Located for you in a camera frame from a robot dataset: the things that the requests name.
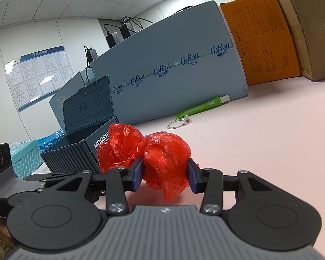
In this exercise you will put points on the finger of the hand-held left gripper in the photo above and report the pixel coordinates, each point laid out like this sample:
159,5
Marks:
43,177

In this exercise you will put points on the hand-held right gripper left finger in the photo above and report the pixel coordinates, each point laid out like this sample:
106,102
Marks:
137,174

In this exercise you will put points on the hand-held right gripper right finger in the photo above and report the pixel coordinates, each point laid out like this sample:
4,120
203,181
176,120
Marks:
191,177

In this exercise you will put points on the dark blue ribbed storage box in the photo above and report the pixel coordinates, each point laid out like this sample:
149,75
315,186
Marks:
67,157

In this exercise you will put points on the red plastic bag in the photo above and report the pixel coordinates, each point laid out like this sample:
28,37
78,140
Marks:
162,154

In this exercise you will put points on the pink desktop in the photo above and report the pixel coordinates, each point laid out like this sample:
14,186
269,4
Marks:
260,140

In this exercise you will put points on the teal patterned box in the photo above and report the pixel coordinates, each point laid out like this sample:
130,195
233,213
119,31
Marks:
27,157

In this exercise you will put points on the blue plastic package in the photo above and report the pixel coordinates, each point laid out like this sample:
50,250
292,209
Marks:
52,139

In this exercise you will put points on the green tube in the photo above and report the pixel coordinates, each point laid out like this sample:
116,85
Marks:
203,107

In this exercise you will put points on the large grey-blue cardboard box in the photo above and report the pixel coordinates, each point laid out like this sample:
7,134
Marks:
178,86

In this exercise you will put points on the black power adapter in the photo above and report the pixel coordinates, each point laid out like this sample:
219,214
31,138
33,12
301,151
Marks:
91,54
127,29
113,39

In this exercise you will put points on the orange cardboard box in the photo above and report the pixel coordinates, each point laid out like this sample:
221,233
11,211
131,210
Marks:
260,46

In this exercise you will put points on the brown cardboard box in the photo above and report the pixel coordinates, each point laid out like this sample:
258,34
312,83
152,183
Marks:
314,32

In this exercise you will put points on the wall poster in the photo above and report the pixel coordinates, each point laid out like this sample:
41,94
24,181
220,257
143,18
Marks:
38,78

